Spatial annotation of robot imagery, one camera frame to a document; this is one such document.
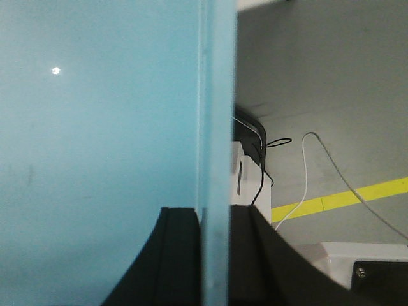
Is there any yellow floor tape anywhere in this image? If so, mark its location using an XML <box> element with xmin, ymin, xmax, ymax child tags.
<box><xmin>271</xmin><ymin>177</ymin><xmax>407</xmax><ymax>223</ymax></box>

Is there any black cable on floor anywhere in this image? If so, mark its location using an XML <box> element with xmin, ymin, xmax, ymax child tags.
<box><xmin>250</xmin><ymin>137</ymin><xmax>293</xmax><ymax>207</ymax></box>

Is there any light blue plastic box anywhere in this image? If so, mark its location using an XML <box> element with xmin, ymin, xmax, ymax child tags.
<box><xmin>1</xmin><ymin>1</ymin><xmax>237</xmax><ymax>305</ymax></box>

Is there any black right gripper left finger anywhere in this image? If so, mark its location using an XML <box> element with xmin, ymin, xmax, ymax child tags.
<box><xmin>102</xmin><ymin>207</ymin><xmax>201</xmax><ymax>305</ymax></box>

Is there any white equipment box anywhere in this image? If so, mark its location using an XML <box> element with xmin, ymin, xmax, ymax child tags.
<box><xmin>230</xmin><ymin>142</ymin><xmax>272</xmax><ymax>224</ymax></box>

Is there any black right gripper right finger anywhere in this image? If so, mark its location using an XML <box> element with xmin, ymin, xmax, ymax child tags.
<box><xmin>228</xmin><ymin>205</ymin><xmax>407</xmax><ymax>305</ymax></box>

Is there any white cable on floor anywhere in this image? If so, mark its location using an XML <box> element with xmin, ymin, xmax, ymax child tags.
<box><xmin>274</xmin><ymin>131</ymin><xmax>408</xmax><ymax>242</ymax></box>

